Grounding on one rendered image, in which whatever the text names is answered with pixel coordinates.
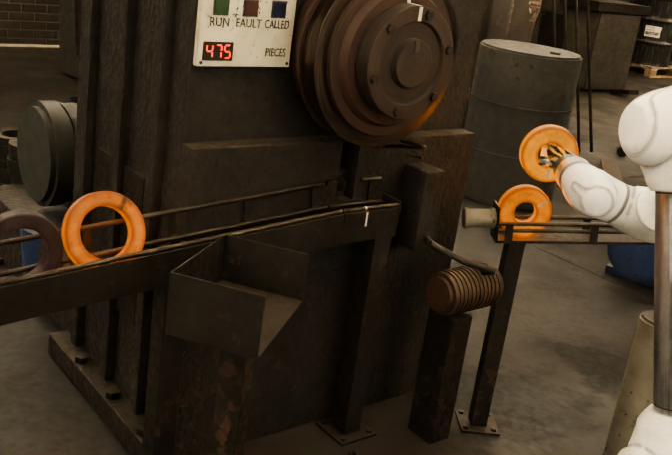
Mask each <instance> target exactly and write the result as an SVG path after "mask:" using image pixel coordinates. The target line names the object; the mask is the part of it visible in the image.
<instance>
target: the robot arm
mask: <svg viewBox="0 0 672 455"><path fill-rule="evenodd" d="M618 133H619V139H620V144H621V147H622V149H623V151H624V152H625V154H626V155H627V156H628V157H629V158H630V159H631V160H632V161H633V162H634V163H636V164H638V165H640V168H641V170H642V172H643V175H644V177H645V182H646V184H647V186H648V187H642V186H636V187H633V186H630V185H627V184H625V183H623V182H621V181H619V180H618V179H616V178H614V177H612V176H611V175H609V174H608V173H606V172H605V171H603V170H601V169H598V168H596V167H594V166H592V165H591V164H589V161H588V160H585V159H583V158H581V157H579V156H578V155H576V154H575V153H573V152H571V151H570V150H568V149H565V151H564V150H563V149H562V148H559V147H558V146H556V144H553V143H549V144H546V145H544V146H543V147H542V149H541V154H540V159H539V164H538V165H540V166H543V165H546V164H548V165H549V167H550V168H552V169H553V172H554V175H555V179H556V182H557V184H558V185H559V186H560V188H561V189H562V192H563V195H564V197H565V199H566V200H567V202H568V203H569V204H570V205H571V206H572V207H573V208H574V209H575V210H576V211H577V212H578V213H580V214H581V215H583V216H586V217H589V218H596V219H599V220H602V221H604V222H606V223H608V224H610V225H611V226H613V227H614V228H615V229H617V230H619V231H621V232H623V233H625V234H627V235H629V236H631V237H634V238H636V239H639V240H641V241H644V242H649V243H655V258H654V381H653V404H651V405H649V406H648V407H647V408H646V409H645V410H644V411H643V412H642V413H641V414H640V415H639V416H638V418H637V422H636V426H635V428H634V431H633V434H632V436H631V439H630V441H629V443H628V447H625V448H623V449H621V451H620V452H619V453H618V455H672V86H669V87H665V88H660V89H657V90H653V91H650V92H648V93H645V94H643V95H641V96H639V97H638V98H636V99H634V100H633V101H632V102H631V103H630V104H629V105H628V106H627V107H626V108H625V110H624V111H623V113H622V115H621V118H620V122H619V128H618ZM548 158H549V159H548Z"/></svg>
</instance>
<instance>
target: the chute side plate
mask: <svg viewBox="0 0 672 455"><path fill-rule="evenodd" d="M399 209H400V207H394V208H386V209H378V210H369V211H361V212H353V213H345V214H340V215H335V216H330V217H325V218H321V219H316V220H311V221H307V222H302V223H297V224H293V225H288V226H283V227H279V228H274V229H269V230H265V231H260V232H255V233H250V234H246V235H241V236H236V237H240V238H244V239H248V240H252V241H256V242H260V243H264V244H268V245H273V246H277V247H281V248H285V249H289V250H293V251H297V252H301V253H307V252H312V251H316V250H320V249H324V248H328V247H332V246H337V245H341V244H347V243H354V242H361V241H367V240H374V239H375V234H376V229H378V228H385V227H393V229H392V235H391V237H394V236H395V234H396V227H397V221H398V215H399ZM367 212H369V213H368V219H367V226H365V221H366V214H367ZM213 242H214V241H213ZM213 242H208V243H203V244H199V245H194V246H189V247H185V248H180V249H175V250H171V251H166V252H161V253H156V254H152V255H147V256H142V257H138V258H133V259H128V260H124V261H119V262H114V263H109V264H105V265H100V266H95V267H91V268H86V269H81V270H77V271H72V272H67V273H63V274H58V275H53V276H48V277H44V278H39V279H34V280H30V281H25V282H20V283H16V284H11V285H6V286H2V287H0V326H1V325H5V324H10V323H14V322H18V321H22V320H26V319H31V318H35V317H39V316H43V315H47V314H52V313H56V312H60V311H64V310H68V309H73V308H77V307H81V306H85V305H89V304H93V303H98V302H102V301H106V300H110V299H114V298H119V297H123V296H127V295H131V294H135V293H140V292H144V291H148V290H152V289H156V288H161V287H165V286H166V281H167V274H170V272H171V271H172V270H174V269H175V268H177V267H178V266H180V265H181V264H182V263H184V262H185V261H187V260H188V259H190V258H191V257H192V256H194V255H195V254H197V253H198V252H200V251H201V250H203V249H204V248H205V247H207V246H208V245H210V244H211V243H213Z"/></svg>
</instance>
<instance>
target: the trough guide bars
mask: <svg viewBox="0 0 672 455"><path fill-rule="evenodd" d="M514 216H515V218H516V219H528V218H530V217H531V216H532V215H514ZM551 219H558V220H583V222H499V233H505V237H504V243H505V244H512V238H513V233H581V234H590V238H589V244H592V245H597V240H598V234H625V233H623V232H621V231H619V230H599V227H613V226H611V225H610V224H608V223H606V222H591V220H599V219H596V218H589V217H586V216H567V215H551ZM502 226H505V228H502ZM514 226H548V227H582V229H516V228H514ZM590 227H591V229H590Z"/></svg>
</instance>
